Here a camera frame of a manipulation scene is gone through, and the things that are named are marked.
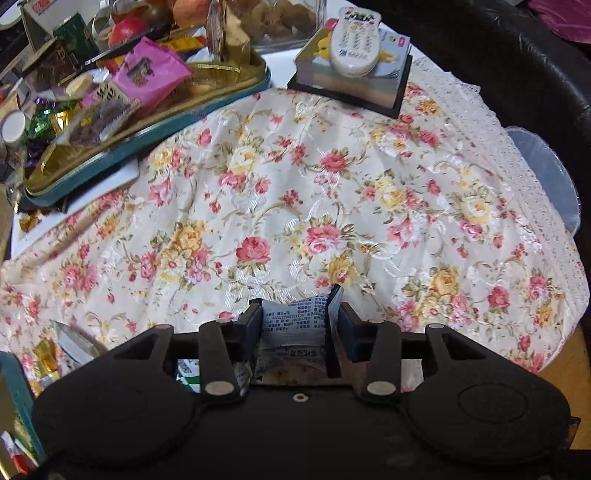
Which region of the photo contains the small gold candy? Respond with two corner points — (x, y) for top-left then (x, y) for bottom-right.
(18, 210), (43, 233)

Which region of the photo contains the white blue printed snack packet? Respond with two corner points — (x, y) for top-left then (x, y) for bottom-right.
(252, 285), (345, 386)

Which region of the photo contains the green foil candy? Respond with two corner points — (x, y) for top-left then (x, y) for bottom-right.
(28, 108), (77, 139)

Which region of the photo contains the red apple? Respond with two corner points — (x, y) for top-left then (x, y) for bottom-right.
(108, 16), (148, 47)

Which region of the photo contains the beige snack packet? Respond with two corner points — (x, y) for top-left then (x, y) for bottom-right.
(208, 0), (252, 63)

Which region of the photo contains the orange red fruit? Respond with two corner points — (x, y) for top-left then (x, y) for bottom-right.
(173, 0), (211, 26)

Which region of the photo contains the pink snack packet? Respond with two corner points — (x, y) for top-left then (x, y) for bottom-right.
(113, 39), (192, 109)

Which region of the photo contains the teal gold snack tray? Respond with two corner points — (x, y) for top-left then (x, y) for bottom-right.
(21, 46), (271, 208)

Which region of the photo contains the teal tin with gold inside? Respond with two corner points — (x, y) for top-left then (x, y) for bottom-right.
(0, 351), (47, 464)

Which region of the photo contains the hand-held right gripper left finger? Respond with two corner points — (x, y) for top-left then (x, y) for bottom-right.
(113, 302), (264, 407)

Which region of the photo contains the grey plastic stool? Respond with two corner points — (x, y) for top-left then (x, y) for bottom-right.
(505, 126), (581, 234)

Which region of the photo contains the glass jar with cookies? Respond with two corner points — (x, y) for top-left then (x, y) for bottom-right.
(231, 0), (326, 51)

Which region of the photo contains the white paper sheet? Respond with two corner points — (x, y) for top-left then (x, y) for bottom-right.
(11, 159), (140, 241)

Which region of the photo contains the red orange snack packet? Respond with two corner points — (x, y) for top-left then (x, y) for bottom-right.
(0, 431), (33, 476)

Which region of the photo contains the white red printed box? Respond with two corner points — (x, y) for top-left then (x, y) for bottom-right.
(21, 0), (70, 35)

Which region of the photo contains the magenta cloth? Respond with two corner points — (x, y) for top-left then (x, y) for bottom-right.
(529, 0), (591, 42)

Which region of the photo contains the green white snack packet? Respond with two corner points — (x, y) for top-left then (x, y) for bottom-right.
(177, 357), (202, 394)

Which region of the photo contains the floral tablecloth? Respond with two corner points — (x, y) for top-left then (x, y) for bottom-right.
(0, 58), (591, 384)

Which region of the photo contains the clear packet of dried fruit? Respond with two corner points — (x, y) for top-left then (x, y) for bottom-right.
(69, 99), (141, 148)

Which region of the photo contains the silver foil packet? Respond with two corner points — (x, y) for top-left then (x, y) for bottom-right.
(53, 320), (101, 363)

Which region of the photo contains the white remote control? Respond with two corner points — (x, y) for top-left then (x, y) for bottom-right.
(330, 7), (382, 77)

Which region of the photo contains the white paper cup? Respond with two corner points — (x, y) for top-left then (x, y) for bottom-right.
(1, 111), (28, 143)

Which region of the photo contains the black leather sofa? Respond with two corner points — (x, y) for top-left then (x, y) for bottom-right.
(369, 0), (591, 287)

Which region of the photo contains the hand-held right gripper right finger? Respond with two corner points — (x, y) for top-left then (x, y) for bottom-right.
(325, 302), (485, 407)

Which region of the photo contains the green box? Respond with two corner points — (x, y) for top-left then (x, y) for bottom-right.
(53, 13), (100, 63)

